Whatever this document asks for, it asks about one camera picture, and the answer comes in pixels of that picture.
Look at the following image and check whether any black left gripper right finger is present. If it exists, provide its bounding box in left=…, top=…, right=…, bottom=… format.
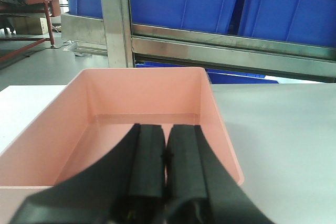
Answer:
left=165, top=125, right=272, bottom=223

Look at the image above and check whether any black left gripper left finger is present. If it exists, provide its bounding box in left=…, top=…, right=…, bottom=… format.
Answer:
left=10, top=124, right=165, bottom=223

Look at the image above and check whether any pink plastic box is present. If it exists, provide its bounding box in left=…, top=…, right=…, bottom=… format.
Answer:
left=1, top=67, right=244, bottom=223

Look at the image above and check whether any blue bin lower shelf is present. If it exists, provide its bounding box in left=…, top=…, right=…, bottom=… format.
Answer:
left=135, top=61, right=278, bottom=84

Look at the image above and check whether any stainless steel shelf rack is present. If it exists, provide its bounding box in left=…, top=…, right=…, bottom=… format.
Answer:
left=61, top=0, right=335, bottom=82

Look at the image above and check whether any cardboard box under workbench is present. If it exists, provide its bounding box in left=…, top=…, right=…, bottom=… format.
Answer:
left=12, top=17, right=48, bottom=35

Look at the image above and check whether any red metal workbench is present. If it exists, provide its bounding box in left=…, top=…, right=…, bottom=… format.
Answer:
left=1, top=0, right=61, bottom=63

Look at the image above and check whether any blue storage bin right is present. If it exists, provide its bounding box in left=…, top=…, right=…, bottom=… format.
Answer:
left=238, top=0, right=335, bottom=47

